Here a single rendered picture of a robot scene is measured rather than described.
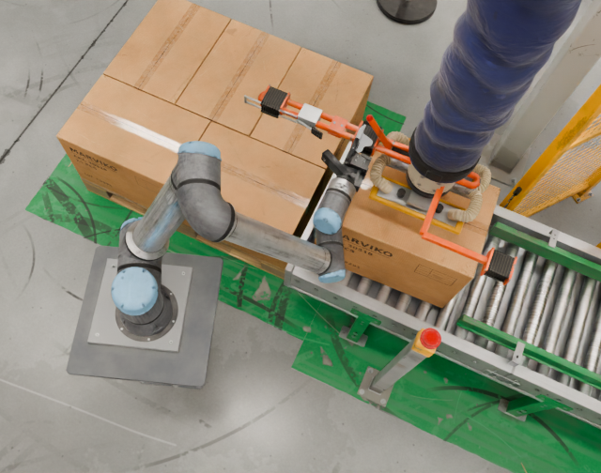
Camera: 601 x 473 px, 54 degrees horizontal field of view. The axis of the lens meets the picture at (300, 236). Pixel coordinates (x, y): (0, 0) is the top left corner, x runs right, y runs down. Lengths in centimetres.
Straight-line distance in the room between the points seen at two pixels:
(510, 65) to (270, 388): 198
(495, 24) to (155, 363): 158
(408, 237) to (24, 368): 195
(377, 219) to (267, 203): 63
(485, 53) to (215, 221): 77
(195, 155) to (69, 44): 252
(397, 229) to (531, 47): 98
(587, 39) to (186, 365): 206
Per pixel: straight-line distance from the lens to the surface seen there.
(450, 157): 181
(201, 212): 154
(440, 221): 209
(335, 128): 205
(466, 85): 156
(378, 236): 218
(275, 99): 209
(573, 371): 262
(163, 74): 306
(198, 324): 225
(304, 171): 273
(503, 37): 141
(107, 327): 229
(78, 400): 308
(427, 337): 200
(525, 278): 275
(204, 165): 158
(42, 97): 383
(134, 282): 203
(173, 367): 223
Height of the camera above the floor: 292
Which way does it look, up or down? 67 degrees down
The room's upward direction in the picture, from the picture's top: 8 degrees clockwise
